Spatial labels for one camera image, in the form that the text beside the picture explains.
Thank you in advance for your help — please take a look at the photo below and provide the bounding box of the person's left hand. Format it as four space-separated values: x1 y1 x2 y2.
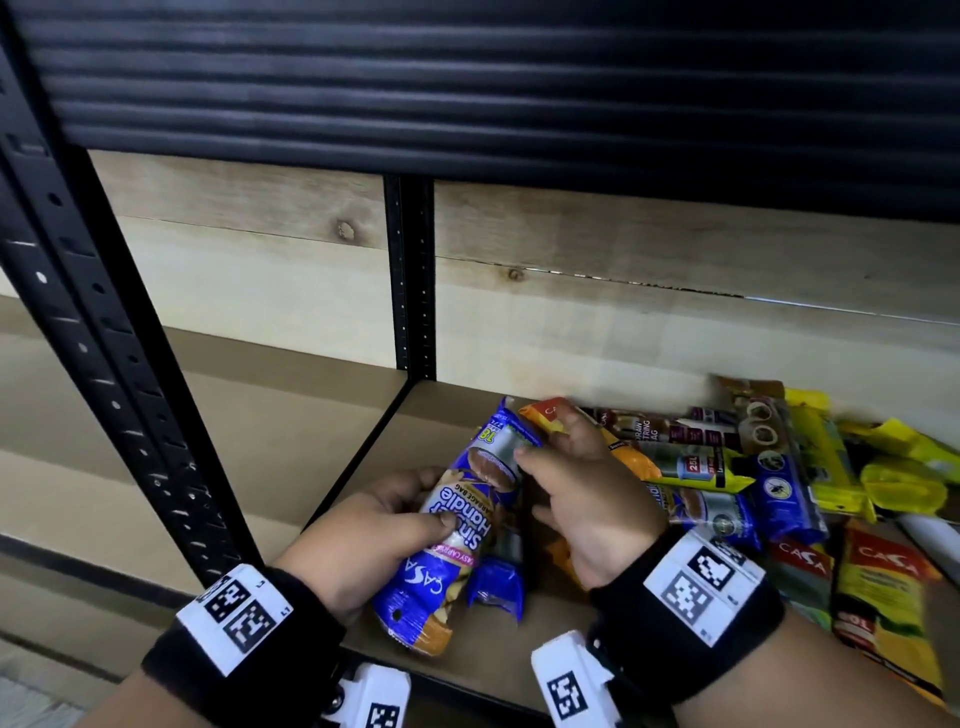
273 466 459 624

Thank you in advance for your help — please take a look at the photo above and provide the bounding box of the person's right hand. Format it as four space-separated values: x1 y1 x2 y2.
513 403 669 590

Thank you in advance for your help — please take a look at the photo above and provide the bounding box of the blue garbage bag packet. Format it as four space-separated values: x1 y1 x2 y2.
372 397 543 658

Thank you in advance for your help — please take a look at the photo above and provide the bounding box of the orange garbage bag packet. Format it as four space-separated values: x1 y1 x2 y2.
519 397 756 495

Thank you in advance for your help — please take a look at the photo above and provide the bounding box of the person's right forearm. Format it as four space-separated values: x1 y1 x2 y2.
675 607 960 728

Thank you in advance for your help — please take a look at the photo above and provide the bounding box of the person's left forearm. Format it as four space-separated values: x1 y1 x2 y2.
75 671 219 728

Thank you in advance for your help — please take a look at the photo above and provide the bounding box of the small blue packet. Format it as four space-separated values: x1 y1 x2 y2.
468 525 526 624

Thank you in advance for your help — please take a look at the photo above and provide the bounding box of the brown shelf board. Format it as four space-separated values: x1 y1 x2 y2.
303 378 960 717
0 296 411 597

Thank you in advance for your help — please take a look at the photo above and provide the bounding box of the black wristband with marker tag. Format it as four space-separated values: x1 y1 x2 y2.
141 564 348 728
588 525 786 708

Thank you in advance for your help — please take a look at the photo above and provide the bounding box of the pile of assorted packets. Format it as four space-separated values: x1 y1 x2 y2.
585 375 960 708

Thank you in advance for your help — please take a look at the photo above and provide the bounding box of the black corrugated shelf deck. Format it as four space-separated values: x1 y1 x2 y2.
0 0 960 224

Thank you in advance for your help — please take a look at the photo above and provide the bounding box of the black perforated rack upright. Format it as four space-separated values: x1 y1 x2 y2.
0 37 264 588

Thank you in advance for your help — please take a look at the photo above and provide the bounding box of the white roll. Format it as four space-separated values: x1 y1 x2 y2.
896 513 960 588

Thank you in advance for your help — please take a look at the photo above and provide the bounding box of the black slim rack post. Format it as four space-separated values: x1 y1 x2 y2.
383 174 438 382

